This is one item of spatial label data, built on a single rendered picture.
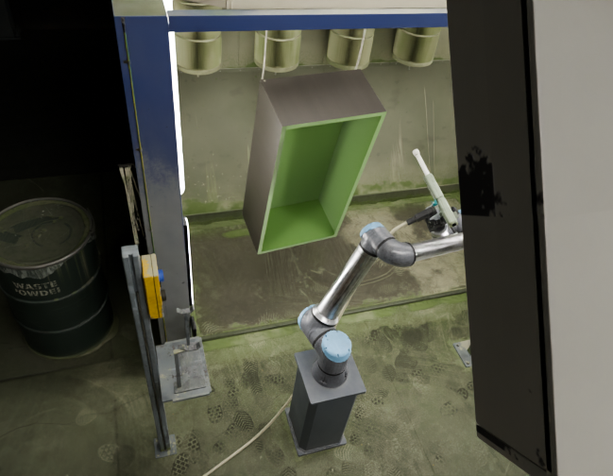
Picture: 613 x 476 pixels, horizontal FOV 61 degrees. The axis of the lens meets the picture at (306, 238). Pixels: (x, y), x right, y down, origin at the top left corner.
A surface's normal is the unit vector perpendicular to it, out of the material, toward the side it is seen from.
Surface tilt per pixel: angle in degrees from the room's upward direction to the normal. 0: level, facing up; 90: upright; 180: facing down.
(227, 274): 0
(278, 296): 0
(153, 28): 90
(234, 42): 90
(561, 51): 50
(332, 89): 12
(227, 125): 57
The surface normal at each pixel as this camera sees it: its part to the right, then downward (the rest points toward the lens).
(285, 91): 0.18, -0.55
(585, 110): 0.29, 0.07
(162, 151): 0.29, 0.70
